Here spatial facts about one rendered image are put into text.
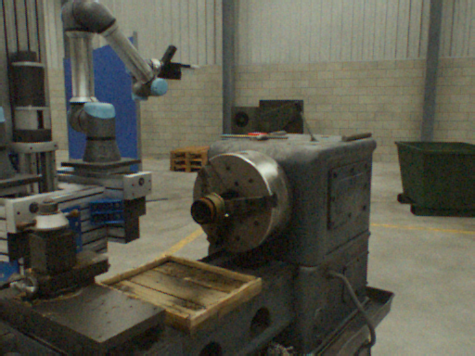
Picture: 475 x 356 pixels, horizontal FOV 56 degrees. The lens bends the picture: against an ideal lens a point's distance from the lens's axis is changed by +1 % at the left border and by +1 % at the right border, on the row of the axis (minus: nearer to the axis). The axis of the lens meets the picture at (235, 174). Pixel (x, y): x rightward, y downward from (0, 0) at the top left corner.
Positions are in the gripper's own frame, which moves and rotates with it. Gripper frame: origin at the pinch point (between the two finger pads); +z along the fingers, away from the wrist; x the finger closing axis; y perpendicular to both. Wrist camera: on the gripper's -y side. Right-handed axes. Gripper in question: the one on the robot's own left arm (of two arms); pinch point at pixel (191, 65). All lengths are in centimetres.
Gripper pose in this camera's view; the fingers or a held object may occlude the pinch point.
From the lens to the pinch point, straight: 230.7
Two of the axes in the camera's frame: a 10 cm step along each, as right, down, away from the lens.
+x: 6.7, 2.5, -7.0
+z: 7.4, -1.0, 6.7
